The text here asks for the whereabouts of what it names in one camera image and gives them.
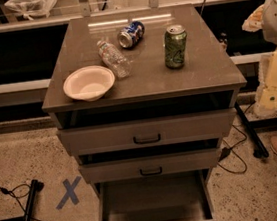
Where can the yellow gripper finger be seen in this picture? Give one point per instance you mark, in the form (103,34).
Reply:
(254,21)
(267,89)

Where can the green soda can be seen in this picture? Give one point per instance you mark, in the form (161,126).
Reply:
(174,46)

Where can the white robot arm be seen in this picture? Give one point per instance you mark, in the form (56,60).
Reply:
(265,18)

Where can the blue soda can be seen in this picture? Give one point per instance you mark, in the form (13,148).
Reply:
(129,36)

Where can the grey drawer cabinet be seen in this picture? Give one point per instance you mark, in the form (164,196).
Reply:
(209,80)

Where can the middle grey drawer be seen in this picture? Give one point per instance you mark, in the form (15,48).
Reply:
(149,166)

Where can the grey drawer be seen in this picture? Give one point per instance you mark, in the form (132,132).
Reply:
(149,166)
(145,133)
(171,197)

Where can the bottom grey drawer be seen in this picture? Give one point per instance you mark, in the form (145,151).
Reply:
(171,197)

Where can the top grey drawer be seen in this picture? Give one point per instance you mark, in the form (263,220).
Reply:
(145,133)

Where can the black stand leg right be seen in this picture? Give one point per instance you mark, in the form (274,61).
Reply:
(260,150)

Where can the black stand leg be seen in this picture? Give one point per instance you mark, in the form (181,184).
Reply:
(34,188)
(260,150)

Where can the clear plastic water bottle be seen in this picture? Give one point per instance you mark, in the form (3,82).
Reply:
(114,59)

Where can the white paper bowl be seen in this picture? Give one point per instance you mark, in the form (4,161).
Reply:
(89,84)

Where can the white plastic bag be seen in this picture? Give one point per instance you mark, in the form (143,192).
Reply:
(31,9)

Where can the blue tape cross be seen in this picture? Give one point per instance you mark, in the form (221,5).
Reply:
(70,192)

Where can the black stand leg left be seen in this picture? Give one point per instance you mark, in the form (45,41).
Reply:
(34,188)

